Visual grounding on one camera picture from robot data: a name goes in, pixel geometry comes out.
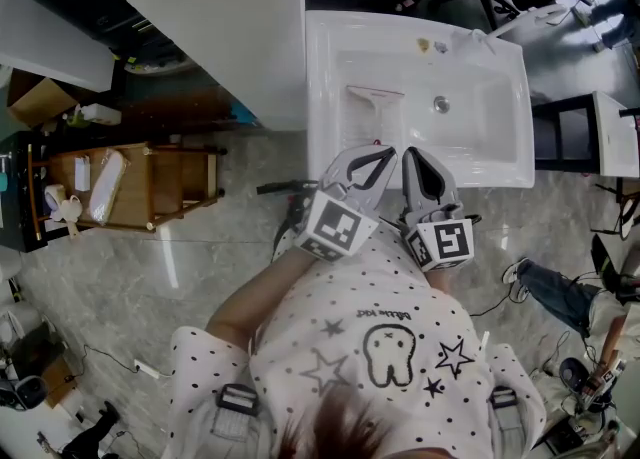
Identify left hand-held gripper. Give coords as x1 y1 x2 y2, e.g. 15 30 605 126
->
294 143 400 265

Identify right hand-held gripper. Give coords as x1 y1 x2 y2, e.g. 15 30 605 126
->
397 145 484 274

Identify red and white squeegee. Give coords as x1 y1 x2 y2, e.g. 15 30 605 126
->
345 85 406 146

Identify white sink basin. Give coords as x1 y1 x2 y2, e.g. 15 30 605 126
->
304 10 536 193

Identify person's right forearm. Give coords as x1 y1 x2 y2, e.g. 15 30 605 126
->
425 269 455 294

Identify person's left forearm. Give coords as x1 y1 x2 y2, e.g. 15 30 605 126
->
204 245 324 351

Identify person's spotted white shirt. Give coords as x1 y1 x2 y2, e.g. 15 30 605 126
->
167 224 549 459

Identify black basin stand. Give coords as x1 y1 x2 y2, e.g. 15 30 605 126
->
530 92 602 176

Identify white curved faucet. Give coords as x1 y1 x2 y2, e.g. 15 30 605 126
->
452 2 569 56

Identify wooden trolley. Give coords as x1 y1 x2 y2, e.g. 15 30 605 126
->
27 141 229 242

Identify white oblong packet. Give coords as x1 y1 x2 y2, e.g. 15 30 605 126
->
89 148 127 226

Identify white soap bottle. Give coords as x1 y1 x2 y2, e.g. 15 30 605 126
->
79 102 123 126

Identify small white box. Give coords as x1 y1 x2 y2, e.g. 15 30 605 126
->
73 153 93 193

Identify small white extension socket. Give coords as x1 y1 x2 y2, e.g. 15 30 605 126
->
132 356 175 380

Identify white ceramic teapot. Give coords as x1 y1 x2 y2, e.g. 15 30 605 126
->
51 193 84 224

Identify white tape roll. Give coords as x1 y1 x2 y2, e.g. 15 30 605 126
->
43 182 68 216

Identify large black cabinet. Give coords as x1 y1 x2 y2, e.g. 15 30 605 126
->
0 0 200 77

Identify cardboard box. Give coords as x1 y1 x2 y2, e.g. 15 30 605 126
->
7 69 80 132
41 353 80 409

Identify white desk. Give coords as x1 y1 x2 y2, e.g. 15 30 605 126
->
0 0 118 94

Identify black side table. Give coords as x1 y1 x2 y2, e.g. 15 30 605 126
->
0 131 52 254

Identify grey right shoulder strap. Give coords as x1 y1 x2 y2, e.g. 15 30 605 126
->
486 385 525 449

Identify grey shoulder strap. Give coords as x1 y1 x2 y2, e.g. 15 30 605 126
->
486 385 525 449
211 382 262 442

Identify grey left shoulder strap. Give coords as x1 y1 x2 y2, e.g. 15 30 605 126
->
211 382 262 442

